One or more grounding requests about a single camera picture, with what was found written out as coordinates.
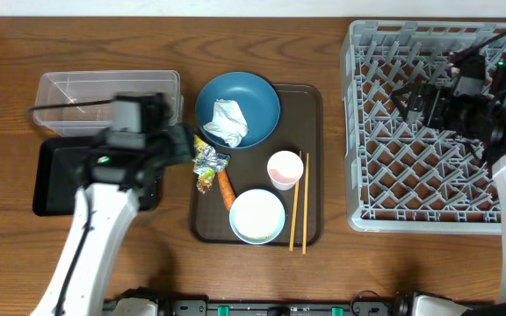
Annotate yellow green snack wrapper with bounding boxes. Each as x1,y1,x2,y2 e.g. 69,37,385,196
193,135,230,182

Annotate white tissue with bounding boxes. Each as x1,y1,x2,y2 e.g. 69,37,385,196
203,99,249,147

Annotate pink cup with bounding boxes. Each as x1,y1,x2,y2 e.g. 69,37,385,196
267,151,304,190

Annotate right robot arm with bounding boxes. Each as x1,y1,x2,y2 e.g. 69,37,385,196
390,45,506,315

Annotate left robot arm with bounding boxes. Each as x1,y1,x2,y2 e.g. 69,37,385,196
33,92,194,315

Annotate grey dishwasher rack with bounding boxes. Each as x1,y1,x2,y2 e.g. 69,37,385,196
341,20,506,235

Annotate brown food scrap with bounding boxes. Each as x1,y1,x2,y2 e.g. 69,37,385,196
196,173,215,194

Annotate orange carrot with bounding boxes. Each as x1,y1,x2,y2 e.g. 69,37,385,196
217,169,236,212

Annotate brown serving tray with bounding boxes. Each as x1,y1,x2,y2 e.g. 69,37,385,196
190,84,323,247

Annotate black plastic bin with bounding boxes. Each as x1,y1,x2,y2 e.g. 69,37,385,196
33,136,172,217

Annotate light blue bowl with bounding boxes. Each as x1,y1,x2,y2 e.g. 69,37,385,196
229,189,286,245

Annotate clear plastic bin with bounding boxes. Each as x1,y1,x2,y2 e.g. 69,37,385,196
33,70,184,137

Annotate right wooden chopstick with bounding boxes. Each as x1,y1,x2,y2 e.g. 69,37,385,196
301,153,309,255

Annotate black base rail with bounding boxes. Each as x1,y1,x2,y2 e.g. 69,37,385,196
102,287,416,316

